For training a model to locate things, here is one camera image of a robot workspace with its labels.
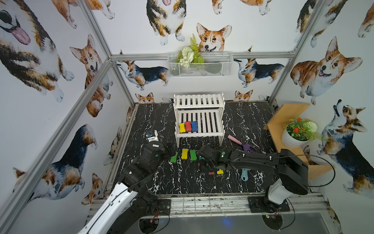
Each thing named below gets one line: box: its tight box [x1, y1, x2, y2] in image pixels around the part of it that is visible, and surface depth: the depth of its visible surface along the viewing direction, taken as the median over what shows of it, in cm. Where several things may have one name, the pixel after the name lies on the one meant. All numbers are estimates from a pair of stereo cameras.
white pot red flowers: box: [281, 115, 323, 149], surface depth 80 cm
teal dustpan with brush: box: [241, 168, 249, 182], surface depth 83 cm
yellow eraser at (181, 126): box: [179, 122, 186, 133], surface depth 90 cm
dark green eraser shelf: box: [170, 151, 179, 163], surface depth 92 cm
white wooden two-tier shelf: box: [173, 92, 226, 148], surface depth 90 cm
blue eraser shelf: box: [190, 120, 199, 132], surface depth 91 cm
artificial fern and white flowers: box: [174, 33, 205, 69], surface depth 82 cm
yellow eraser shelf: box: [181, 148, 189, 160], surface depth 93 cm
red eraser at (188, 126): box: [185, 121, 193, 132], surface depth 90 cm
